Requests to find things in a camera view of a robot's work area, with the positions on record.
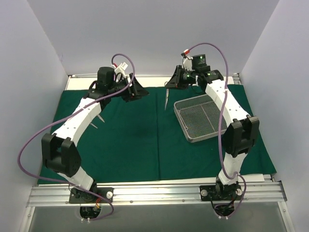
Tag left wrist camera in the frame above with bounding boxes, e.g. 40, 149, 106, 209
112, 62, 128, 77

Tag silver forceps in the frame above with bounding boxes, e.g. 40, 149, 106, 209
164, 88, 169, 110

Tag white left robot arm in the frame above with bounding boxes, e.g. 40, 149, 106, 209
42, 67, 149, 203

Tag green surgical cloth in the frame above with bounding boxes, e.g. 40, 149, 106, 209
37, 84, 278, 186

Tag metal mesh instrument tray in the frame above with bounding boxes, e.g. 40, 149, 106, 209
174, 94, 220, 143

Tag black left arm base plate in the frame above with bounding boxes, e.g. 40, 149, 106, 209
69, 187, 114, 204

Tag aluminium frame rail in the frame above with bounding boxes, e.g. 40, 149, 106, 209
27, 181, 287, 207

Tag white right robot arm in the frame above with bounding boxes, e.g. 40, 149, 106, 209
164, 54, 259, 200

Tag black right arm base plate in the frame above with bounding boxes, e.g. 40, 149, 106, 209
199, 183, 242, 202

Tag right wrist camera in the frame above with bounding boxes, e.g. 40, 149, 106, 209
181, 49, 193, 71

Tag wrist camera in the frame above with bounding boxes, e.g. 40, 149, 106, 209
181, 49, 193, 71
112, 62, 128, 77

